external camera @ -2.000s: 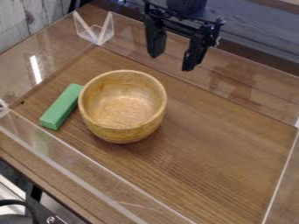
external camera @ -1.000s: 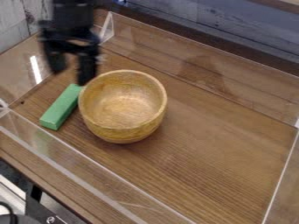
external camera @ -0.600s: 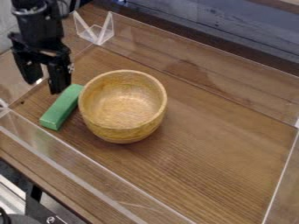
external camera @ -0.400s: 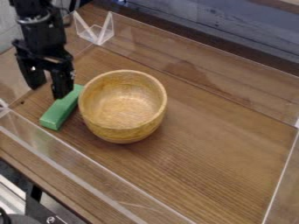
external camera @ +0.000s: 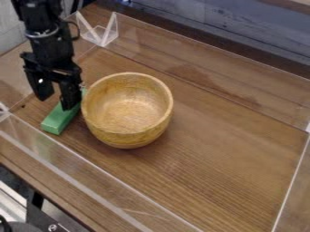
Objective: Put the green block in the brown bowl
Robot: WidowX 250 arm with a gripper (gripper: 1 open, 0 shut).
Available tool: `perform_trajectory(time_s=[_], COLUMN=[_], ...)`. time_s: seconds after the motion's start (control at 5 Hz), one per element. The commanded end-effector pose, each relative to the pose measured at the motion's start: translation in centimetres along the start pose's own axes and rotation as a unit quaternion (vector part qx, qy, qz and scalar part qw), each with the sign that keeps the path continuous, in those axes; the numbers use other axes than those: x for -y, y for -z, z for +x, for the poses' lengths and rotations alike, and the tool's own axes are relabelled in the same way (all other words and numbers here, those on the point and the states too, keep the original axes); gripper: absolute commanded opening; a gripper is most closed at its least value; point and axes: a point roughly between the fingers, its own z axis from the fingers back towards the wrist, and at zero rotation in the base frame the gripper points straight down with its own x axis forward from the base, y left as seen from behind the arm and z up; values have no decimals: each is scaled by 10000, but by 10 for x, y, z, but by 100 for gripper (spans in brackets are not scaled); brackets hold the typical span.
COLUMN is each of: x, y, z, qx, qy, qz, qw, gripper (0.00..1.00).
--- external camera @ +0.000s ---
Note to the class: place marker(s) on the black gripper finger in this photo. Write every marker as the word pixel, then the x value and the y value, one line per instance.
pixel 70 92
pixel 40 84

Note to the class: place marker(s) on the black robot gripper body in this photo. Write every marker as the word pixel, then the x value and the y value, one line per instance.
pixel 48 62

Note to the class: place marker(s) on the green rectangular block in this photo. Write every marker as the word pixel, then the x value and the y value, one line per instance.
pixel 58 119

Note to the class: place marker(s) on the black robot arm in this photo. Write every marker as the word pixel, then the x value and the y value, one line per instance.
pixel 41 10

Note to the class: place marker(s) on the brown wooden bowl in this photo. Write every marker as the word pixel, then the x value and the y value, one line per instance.
pixel 127 109

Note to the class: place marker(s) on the clear acrylic corner bracket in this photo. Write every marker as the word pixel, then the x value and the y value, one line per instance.
pixel 98 35

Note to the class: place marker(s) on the clear acrylic tray wall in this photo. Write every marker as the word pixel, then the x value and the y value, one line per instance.
pixel 226 171

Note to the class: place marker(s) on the black table clamp bracket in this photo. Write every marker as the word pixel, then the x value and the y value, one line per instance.
pixel 41 220

